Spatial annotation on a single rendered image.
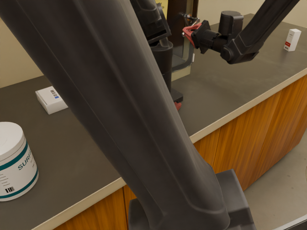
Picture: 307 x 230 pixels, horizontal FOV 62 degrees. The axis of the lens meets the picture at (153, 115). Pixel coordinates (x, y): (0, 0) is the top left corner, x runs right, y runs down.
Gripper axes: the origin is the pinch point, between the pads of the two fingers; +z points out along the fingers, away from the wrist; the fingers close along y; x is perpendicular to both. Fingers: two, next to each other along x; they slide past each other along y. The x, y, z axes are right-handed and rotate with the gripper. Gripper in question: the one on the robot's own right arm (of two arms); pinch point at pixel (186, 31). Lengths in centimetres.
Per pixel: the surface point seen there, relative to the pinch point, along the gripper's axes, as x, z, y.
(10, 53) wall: 48, 50, 16
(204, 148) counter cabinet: 26.6, -21.0, -28.8
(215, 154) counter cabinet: 24, -21, -41
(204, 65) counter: -7.3, 7.0, -31.2
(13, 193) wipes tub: 70, -12, 18
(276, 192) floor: 5, -34, -134
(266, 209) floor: 19, -37, -125
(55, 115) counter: 53, 15, 6
